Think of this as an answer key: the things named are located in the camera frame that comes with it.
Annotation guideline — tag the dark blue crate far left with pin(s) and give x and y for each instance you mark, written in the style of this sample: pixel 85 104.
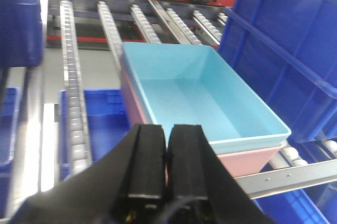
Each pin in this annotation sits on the dark blue crate far left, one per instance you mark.
pixel 21 33

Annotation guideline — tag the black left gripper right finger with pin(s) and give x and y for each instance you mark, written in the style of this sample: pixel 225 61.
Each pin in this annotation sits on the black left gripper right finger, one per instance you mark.
pixel 201 188

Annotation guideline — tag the roller rail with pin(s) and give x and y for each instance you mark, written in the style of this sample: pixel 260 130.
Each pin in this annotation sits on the roller rail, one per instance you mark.
pixel 144 25
pixel 112 34
pixel 183 27
pixel 207 26
pixel 78 137

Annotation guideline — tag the light blue plastic box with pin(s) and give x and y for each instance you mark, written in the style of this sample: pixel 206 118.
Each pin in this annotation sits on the light blue plastic box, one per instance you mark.
pixel 193 85

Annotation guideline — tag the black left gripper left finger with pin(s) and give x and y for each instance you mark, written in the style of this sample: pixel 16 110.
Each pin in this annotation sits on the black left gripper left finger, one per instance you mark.
pixel 129 178

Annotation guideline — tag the roller rail far left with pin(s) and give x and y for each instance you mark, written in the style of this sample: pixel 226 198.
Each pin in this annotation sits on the roller rail far left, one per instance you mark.
pixel 78 137

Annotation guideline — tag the dark blue crate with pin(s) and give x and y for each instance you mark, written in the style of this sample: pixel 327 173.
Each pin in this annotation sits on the dark blue crate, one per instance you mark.
pixel 285 50
pixel 21 33

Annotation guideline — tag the dark blue crate lower shelf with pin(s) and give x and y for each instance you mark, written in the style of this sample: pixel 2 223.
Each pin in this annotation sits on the dark blue crate lower shelf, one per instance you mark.
pixel 107 120

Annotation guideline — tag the pink plastic box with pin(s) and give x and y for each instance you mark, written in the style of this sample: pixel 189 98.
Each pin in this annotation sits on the pink plastic box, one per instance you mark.
pixel 237 163

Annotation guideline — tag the stainless steel shelf frame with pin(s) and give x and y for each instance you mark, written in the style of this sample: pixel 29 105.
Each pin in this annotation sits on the stainless steel shelf frame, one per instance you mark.
pixel 34 162

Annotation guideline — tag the dark blue crate far right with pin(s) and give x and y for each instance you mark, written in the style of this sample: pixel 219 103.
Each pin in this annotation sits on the dark blue crate far right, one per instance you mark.
pixel 285 50

